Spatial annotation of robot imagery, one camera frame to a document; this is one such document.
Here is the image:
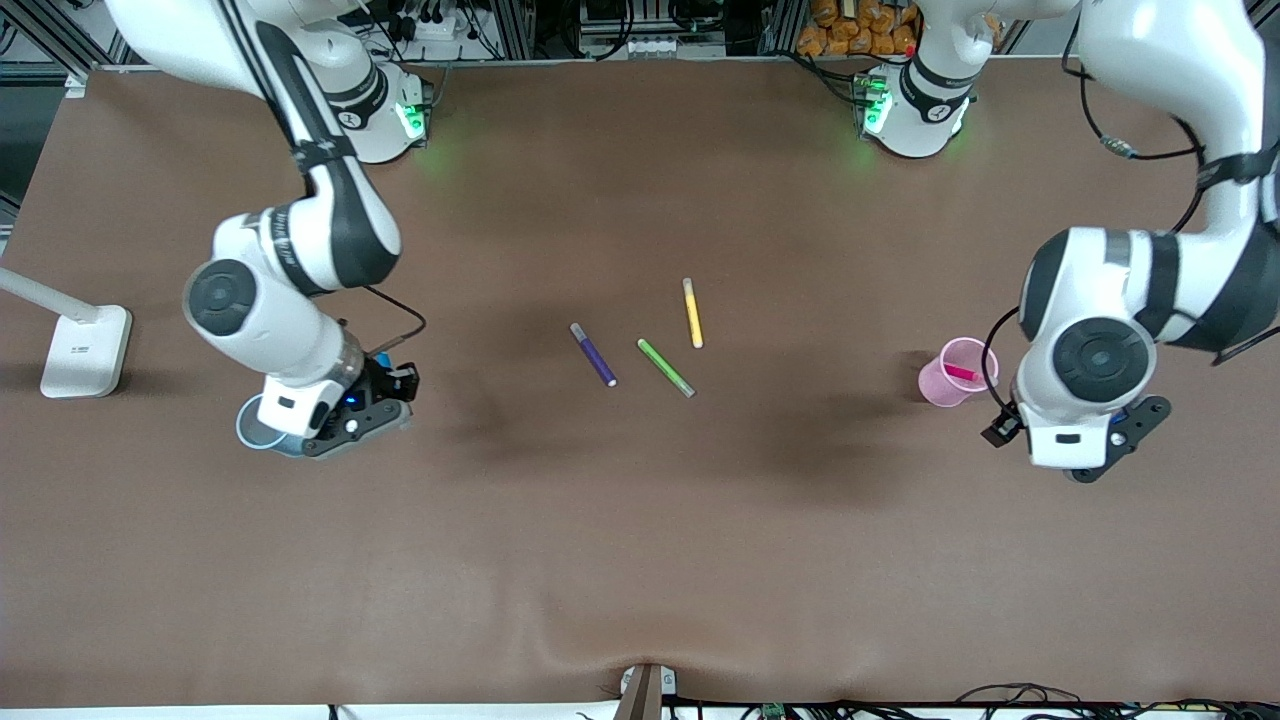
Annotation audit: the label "metal table edge bracket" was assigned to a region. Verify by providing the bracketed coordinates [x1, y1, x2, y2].
[617, 662, 679, 720]

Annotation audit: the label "light blue mesh cup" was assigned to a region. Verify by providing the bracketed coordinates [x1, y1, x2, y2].
[235, 391, 323, 460]

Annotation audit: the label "pink mesh cup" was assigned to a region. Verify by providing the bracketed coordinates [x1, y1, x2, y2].
[918, 336, 1000, 408]

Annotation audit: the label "white power strip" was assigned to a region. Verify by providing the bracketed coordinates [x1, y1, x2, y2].
[393, 8, 463, 44]

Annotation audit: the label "black cable bundle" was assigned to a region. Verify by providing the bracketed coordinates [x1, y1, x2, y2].
[840, 683, 1280, 720]

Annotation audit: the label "aluminium frame post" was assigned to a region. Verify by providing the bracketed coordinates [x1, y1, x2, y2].
[0, 0, 113, 99]

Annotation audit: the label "orange snack bags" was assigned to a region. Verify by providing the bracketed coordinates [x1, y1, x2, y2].
[796, 0, 926, 58]

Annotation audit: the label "green marker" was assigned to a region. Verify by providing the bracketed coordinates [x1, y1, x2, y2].
[637, 338, 696, 399]

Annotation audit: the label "purple marker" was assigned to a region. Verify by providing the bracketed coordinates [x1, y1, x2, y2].
[570, 322, 618, 388]

